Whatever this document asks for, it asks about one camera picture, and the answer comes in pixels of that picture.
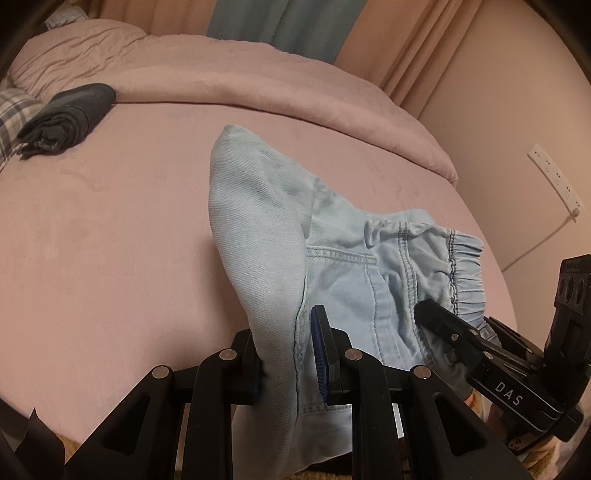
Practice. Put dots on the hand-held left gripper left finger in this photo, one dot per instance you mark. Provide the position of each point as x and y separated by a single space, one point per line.
244 364

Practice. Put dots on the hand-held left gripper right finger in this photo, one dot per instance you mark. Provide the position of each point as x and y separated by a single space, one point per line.
317 350

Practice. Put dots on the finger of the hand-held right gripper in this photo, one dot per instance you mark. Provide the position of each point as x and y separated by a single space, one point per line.
448 327
512 344

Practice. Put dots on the light blue denim pants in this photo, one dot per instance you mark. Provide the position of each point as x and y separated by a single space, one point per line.
258 230

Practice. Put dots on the orange beige fuzzy clothing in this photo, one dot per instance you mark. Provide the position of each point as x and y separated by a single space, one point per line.
545 461

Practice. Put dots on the white power strip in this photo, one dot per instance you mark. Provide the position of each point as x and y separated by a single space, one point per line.
551 173

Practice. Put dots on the pink bed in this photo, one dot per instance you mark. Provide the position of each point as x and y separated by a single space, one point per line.
115 230

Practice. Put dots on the pink duvet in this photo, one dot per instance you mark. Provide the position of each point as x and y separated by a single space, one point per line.
277 78

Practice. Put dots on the pink curtain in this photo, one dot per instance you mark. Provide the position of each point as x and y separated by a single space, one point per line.
415 46

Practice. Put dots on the dark grey folded garment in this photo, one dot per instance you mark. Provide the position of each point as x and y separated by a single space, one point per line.
69 115

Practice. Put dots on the blue curtain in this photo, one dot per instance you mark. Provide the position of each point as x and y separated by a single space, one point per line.
286 23

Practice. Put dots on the plaid pillow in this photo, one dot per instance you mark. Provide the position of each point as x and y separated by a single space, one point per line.
67 16
14 120

